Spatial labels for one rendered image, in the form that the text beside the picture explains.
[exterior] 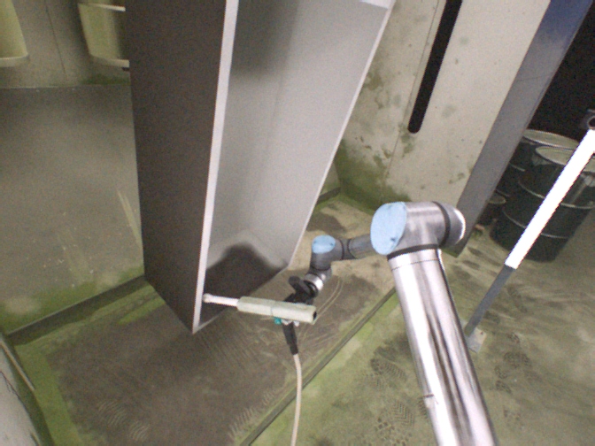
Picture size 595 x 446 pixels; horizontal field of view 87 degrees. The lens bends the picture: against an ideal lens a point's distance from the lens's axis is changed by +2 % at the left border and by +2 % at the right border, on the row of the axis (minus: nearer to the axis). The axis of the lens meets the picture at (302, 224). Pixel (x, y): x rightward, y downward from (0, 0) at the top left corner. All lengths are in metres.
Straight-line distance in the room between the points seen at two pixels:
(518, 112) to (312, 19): 1.71
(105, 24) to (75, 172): 0.76
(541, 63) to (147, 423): 2.87
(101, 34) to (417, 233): 1.68
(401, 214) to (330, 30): 0.75
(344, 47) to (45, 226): 1.66
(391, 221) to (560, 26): 2.07
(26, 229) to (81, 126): 0.62
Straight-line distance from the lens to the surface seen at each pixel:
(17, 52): 1.84
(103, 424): 1.76
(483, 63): 2.66
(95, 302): 2.10
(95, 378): 1.89
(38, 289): 2.05
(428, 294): 0.69
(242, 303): 1.17
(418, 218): 0.72
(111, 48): 1.92
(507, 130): 2.64
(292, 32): 1.34
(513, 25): 2.64
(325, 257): 1.24
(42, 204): 2.06
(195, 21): 0.73
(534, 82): 2.60
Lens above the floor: 1.55
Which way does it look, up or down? 33 degrees down
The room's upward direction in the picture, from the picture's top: 8 degrees clockwise
